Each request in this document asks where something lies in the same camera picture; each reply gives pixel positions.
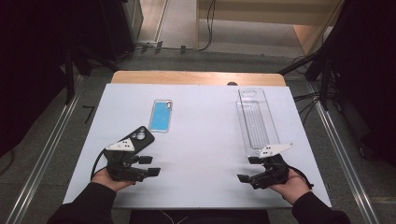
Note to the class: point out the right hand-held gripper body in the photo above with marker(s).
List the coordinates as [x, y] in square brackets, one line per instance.
[274, 172]

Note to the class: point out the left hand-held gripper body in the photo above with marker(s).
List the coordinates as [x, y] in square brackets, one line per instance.
[120, 169]

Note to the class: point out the black phone case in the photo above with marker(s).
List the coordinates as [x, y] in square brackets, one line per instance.
[144, 138]

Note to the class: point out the clear plastic tray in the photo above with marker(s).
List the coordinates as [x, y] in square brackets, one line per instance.
[257, 121]

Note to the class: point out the blue phone case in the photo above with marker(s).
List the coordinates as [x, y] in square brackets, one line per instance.
[160, 116]

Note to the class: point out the person's left hand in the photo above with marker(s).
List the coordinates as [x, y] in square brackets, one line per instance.
[104, 180]

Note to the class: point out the person's right hand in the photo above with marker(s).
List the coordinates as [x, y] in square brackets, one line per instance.
[291, 188]

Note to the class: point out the small black round object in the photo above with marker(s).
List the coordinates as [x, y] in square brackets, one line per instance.
[232, 83]

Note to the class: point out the wooden table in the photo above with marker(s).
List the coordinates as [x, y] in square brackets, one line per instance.
[193, 77]

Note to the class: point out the black stand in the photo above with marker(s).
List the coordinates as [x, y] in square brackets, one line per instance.
[70, 74]
[323, 71]

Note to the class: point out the dark cabinet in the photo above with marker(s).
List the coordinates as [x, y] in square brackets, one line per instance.
[124, 28]

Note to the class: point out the light wooden furniture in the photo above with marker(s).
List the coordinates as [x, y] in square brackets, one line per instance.
[267, 12]

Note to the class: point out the metal floor rail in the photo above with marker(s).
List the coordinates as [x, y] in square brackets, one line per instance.
[342, 149]
[46, 149]

